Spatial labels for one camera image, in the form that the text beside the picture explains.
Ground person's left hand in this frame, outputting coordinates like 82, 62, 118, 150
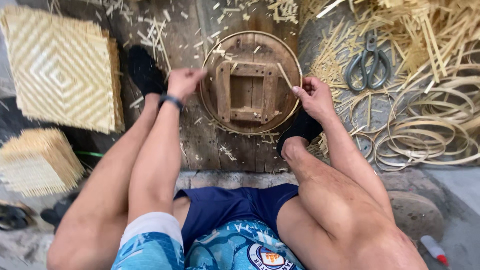
167, 67, 208, 103

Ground person's right hand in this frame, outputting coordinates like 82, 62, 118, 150
291, 76, 338, 124

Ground thin bamboo hoop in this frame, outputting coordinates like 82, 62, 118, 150
199, 30, 304, 136

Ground short bamboo strip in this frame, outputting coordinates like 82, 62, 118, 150
276, 62, 294, 90

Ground black wristband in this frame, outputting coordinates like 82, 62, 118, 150
157, 94, 185, 113

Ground person's left black sock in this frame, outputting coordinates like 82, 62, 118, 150
127, 45, 168, 99

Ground person's black sock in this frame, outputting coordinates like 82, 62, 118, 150
127, 45, 168, 99
276, 109, 324, 158

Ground round wooden mould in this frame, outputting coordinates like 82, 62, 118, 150
202, 32, 302, 134

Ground weathered wooden board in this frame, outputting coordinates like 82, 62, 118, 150
107, 0, 301, 174

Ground person's right black sock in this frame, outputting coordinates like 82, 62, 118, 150
276, 109, 324, 158

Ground large stack of woven mats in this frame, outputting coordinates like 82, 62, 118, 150
0, 5, 125, 135

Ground navy blue shorts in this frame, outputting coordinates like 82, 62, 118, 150
173, 183, 300, 253

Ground person's left leg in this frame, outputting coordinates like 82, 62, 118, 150
46, 93, 163, 270

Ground person's leg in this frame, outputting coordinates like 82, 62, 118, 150
277, 136, 429, 270
46, 93, 163, 270

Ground blue patterned shirt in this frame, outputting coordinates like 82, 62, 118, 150
112, 212, 306, 270

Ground grey metal scissors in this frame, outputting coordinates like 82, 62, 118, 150
344, 31, 392, 93

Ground small stack of woven mats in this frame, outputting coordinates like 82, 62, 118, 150
0, 128, 86, 198

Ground black sandal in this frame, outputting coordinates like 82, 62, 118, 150
40, 191, 80, 234
0, 202, 37, 232

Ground person's right leg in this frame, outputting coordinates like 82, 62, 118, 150
277, 136, 429, 270

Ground pile of bamboo strips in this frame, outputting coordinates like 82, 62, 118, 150
300, 0, 480, 113

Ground heap of bamboo hoops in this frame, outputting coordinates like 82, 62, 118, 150
347, 64, 480, 172

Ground round wooden stool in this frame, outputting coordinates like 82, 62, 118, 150
387, 191, 445, 242

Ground white marker with red cap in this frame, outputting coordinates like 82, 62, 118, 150
419, 235, 450, 267

